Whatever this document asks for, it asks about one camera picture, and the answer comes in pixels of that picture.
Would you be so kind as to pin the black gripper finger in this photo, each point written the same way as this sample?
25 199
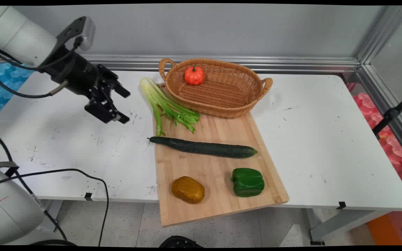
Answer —
103 111
117 87

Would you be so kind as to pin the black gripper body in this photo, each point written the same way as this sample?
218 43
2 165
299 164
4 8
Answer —
77 75

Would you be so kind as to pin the dark green cucumber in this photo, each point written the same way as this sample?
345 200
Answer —
204 147

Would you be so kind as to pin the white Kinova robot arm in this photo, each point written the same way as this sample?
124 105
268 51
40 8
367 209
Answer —
16 33

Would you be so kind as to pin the green celery stalk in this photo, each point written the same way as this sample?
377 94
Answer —
156 97

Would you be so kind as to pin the blue foam mat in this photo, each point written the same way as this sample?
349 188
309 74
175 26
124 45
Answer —
4 83

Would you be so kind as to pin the small orange pumpkin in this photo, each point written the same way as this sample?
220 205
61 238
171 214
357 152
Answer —
194 76

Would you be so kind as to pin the black tape piece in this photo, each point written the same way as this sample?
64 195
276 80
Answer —
88 196
341 205

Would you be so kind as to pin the woven wicker basket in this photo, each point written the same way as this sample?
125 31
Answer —
222 96

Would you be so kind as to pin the brown potato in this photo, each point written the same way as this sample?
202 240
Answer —
188 190

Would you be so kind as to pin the wooden cutting board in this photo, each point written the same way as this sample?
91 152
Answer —
215 169

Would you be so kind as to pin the round black object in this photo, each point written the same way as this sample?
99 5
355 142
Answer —
180 242

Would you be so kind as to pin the green bell pepper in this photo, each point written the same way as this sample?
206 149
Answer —
248 183

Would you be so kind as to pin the grey table leg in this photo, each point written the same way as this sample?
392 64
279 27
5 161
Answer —
344 223

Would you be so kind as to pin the black tripod stand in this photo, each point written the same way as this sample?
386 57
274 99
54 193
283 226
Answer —
391 114

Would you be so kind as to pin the pink foam mat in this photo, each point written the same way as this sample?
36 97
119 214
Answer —
393 146

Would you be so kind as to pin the orange floor mat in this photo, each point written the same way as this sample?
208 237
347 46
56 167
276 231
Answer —
384 230

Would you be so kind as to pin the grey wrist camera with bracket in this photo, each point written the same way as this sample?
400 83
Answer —
86 33

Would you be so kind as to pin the long aluminium frame rail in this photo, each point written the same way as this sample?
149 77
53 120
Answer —
291 64

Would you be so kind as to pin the short aluminium frame rail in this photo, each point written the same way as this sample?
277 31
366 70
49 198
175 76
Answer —
386 101

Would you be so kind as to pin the aluminium frame corner post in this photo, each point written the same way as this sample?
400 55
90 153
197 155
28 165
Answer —
384 33

